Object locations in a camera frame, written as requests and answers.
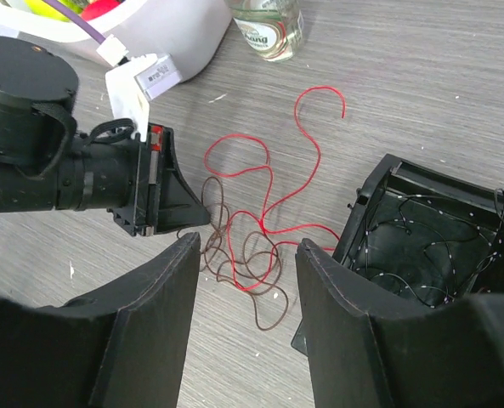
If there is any black plastic bin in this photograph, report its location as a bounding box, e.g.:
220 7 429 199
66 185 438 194
291 153 504 358

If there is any thin black cable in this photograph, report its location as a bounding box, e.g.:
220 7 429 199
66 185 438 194
353 188 504 308

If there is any clear glass bottle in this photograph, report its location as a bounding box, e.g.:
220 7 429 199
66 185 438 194
225 0 303 62

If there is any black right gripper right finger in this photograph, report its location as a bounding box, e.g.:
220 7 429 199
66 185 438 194
296 239 504 407

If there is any brown thin cable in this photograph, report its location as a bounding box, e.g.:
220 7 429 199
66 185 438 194
175 176 290 332

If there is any white plastic basket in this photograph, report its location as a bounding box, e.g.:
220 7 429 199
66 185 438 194
0 0 232 81

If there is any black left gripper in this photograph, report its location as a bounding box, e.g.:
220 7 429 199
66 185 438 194
54 122 211 236

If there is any red apple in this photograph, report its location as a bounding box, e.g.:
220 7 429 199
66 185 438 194
80 0 122 21

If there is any single red cable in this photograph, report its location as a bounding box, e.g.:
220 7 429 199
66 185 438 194
203 86 347 292

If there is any yellow green pear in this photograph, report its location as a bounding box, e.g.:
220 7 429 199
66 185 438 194
25 0 82 22

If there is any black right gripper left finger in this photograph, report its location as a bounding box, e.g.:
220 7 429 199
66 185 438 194
0 233 201 407

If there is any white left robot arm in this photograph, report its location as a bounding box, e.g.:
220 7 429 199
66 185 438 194
0 37 211 236

